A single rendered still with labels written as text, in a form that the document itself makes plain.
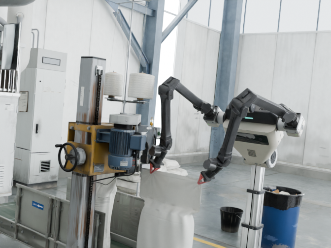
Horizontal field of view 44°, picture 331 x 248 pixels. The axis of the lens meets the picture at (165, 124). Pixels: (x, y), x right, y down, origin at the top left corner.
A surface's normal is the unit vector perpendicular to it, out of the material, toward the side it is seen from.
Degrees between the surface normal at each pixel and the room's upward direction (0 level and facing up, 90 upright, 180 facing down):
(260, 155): 130
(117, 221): 90
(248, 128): 40
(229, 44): 90
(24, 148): 90
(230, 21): 90
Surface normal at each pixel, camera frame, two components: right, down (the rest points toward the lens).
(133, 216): -0.61, -0.01
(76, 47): 0.79, 0.11
